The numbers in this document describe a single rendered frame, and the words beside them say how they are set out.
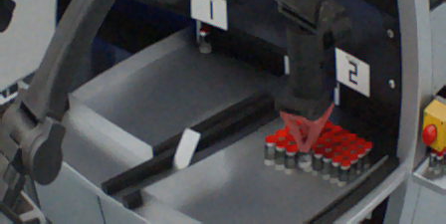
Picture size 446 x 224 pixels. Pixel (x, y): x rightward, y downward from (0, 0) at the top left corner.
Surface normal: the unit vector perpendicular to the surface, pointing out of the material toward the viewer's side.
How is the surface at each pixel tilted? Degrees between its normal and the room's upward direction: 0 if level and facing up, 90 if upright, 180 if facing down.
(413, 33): 90
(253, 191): 0
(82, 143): 0
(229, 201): 0
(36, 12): 90
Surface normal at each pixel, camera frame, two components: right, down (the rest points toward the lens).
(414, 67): -0.70, 0.37
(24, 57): 0.63, 0.37
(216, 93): -0.04, -0.87
